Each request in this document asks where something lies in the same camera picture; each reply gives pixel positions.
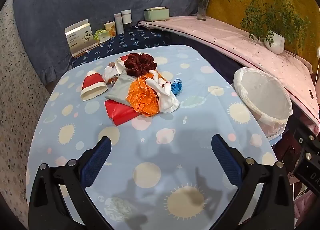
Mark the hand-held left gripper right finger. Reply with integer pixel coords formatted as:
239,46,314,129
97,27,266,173
211,134,295,230

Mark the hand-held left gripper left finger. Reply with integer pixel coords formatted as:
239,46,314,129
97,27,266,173
28,135,118,230

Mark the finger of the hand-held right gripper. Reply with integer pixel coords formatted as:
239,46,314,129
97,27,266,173
291,126,320,162

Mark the white lined waste bin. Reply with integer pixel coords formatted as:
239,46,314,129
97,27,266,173
231,67,293,143

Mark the red and white paper cup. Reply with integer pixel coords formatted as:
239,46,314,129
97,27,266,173
104,55,130,84
80,70,107,102

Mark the light blue planet tablecloth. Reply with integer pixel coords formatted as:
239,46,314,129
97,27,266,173
25,44,278,230

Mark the red plastic bag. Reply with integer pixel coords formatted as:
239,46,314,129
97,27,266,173
104,99,143,127

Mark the grey cloth pouch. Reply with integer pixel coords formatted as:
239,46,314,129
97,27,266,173
104,71,140,107

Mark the orange crumpled wrapper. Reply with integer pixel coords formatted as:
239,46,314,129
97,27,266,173
126,75,165,117

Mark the white paper tissue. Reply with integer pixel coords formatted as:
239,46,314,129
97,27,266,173
145,69,180,113

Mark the white plant pot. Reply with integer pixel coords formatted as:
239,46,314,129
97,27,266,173
264,30,286,55

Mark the dark red velvet scrunchie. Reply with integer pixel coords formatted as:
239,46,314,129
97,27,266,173
124,53,157,77

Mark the white gift box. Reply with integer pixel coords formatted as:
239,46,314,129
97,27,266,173
64,19,99,58

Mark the green packet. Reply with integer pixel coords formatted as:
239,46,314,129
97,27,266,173
93,29,110,43

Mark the pink cloth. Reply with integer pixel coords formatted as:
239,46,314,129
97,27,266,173
137,15,320,125

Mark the navy patterned cloth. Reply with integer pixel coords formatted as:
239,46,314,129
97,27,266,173
71,28,175,68

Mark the yellow printed tin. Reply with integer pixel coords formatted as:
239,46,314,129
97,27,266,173
104,21,117,37

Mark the green leafy plant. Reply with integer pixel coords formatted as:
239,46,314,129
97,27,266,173
227,0,312,48

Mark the tall white bottle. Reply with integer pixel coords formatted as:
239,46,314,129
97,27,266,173
114,13,125,35

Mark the white jar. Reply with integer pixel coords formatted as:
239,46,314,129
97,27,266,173
121,10,132,24

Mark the glass vase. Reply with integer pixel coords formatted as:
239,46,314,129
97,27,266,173
196,0,210,21

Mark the pale green tissue box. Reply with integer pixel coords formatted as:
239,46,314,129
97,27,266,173
143,7,170,22

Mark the blue-grey backdrop cloth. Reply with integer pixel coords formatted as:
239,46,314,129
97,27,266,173
12,0,213,85

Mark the white cable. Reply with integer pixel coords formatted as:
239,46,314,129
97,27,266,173
315,47,320,83

